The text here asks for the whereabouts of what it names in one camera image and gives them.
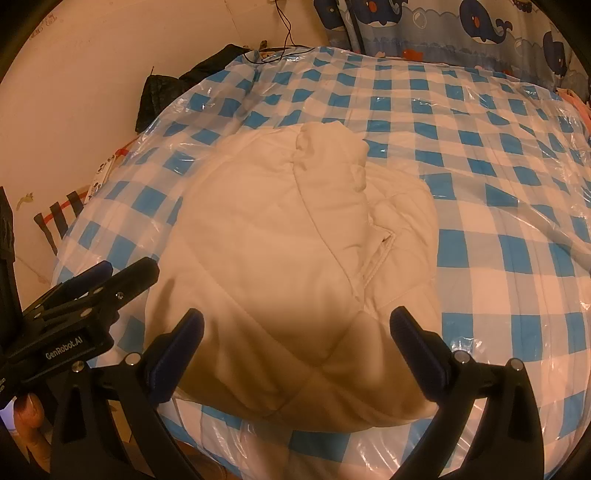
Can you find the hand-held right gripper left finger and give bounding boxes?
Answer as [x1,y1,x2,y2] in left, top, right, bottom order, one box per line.
[50,308,205,480]

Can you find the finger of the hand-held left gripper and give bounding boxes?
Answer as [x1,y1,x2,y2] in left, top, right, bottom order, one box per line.
[28,257,161,344]
[25,260,114,315]

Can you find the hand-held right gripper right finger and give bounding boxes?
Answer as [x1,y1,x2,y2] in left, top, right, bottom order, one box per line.
[389,307,541,480]

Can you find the white quilted jacket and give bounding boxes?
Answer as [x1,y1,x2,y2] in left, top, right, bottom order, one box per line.
[145,121,441,435]

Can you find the pink clothes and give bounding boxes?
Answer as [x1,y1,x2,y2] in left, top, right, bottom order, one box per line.
[556,83,591,134]

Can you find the person's left hand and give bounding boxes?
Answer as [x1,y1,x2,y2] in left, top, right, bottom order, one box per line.
[11,394,51,469]

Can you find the black garment at bed corner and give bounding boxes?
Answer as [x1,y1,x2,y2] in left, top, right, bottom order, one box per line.
[135,44,252,132]

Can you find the blue white checked blanket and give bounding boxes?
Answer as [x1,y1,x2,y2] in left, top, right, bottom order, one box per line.
[51,44,591,480]

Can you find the blue whale print curtain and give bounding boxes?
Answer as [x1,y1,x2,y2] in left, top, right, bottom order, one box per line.
[314,0,583,88]

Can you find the black cable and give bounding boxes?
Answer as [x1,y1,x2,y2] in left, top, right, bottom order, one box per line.
[245,0,305,63]

